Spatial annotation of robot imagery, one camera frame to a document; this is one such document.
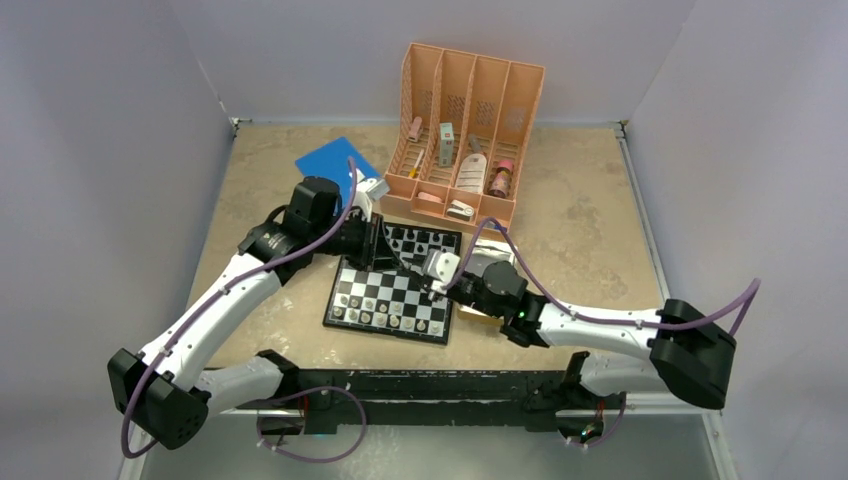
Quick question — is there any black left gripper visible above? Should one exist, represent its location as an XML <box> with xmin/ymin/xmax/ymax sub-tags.
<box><xmin>310</xmin><ymin>208</ymin><xmax>402</xmax><ymax>270</ymax></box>

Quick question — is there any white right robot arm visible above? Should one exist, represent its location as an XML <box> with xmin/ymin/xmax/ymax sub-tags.
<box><xmin>407</xmin><ymin>252</ymin><xmax>737</xmax><ymax>410</ymax></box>

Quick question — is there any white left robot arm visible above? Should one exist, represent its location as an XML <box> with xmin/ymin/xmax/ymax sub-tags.
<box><xmin>107</xmin><ymin>176</ymin><xmax>399</xmax><ymax>459</ymax></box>

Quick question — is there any black and white chessboard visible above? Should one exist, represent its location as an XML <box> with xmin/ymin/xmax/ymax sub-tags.
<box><xmin>322</xmin><ymin>223</ymin><xmax>462</xmax><ymax>345</ymax></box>

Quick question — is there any gold empty tin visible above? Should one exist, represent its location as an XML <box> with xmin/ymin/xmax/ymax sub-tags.
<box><xmin>457</xmin><ymin>239</ymin><xmax>516</xmax><ymax>326</ymax></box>

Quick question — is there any pink eraser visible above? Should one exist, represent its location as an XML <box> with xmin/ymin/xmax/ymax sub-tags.
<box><xmin>416</xmin><ymin>191</ymin><xmax>444</xmax><ymax>204</ymax></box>

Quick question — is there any white stapler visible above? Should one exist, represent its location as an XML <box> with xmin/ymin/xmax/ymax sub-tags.
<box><xmin>445</xmin><ymin>200</ymin><xmax>475</xmax><ymax>222</ymax></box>

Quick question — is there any yellow tipped pen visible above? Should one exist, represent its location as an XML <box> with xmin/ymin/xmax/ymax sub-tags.
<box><xmin>408</xmin><ymin>150</ymin><xmax>426</xmax><ymax>179</ymax></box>

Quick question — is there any white lotion bottle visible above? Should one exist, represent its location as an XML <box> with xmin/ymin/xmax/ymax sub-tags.
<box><xmin>454</xmin><ymin>153</ymin><xmax>487</xmax><ymax>194</ymax></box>

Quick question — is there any pink capped small bottle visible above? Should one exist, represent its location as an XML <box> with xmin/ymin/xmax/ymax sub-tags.
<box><xmin>487</xmin><ymin>158</ymin><xmax>514</xmax><ymax>198</ymax></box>

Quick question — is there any pink tube in organizer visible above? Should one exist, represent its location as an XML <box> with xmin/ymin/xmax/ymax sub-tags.
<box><xmin>407</xmin><ymin>116</ymin><xmax>423</xmax><ymax>143</ymax></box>

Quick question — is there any teal small box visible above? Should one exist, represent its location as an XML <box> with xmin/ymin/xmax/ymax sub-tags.
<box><xmin>438</xmin><ymin>122</ymin><xmax>455</xmax><ymax>168</ymax></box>

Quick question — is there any peach desk organizer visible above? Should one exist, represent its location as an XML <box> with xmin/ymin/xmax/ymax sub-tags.
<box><xmin>381</xmin><ymin>43</ymin><xmax>546</xmax><ymax>232</ymax></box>

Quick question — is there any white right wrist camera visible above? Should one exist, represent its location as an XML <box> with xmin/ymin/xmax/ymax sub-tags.
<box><xmin>422</xmin><ymin>249</ymin><xmax>461</xmax><ymax>296</ymax></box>

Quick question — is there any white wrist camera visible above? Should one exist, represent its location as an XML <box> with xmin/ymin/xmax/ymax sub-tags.
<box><xmin>353</xmin><ymin>177</ymin><xmax>389</xmax><ymax>222</ymax></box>
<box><xmin>422</xmin><ymin>249</ymin><xmax>461</xmax><ymax>296</ymax></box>

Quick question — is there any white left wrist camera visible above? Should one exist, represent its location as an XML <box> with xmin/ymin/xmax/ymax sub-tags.
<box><xmin>353</xmin><ymin>177</ymin><xmax>389</xmax><ymax>222</ymax></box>

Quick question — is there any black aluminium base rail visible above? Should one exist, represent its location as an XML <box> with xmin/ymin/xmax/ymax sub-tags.
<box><xmin>135</xmin><ymin>367</ymin><xmax>720</xmax><ymax>439</ymax></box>

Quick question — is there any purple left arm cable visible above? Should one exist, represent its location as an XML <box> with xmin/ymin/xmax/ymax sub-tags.
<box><xmin>120</xmin><ymin>156</ymin><xmax>369</xmax><ymax>464</ymax></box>

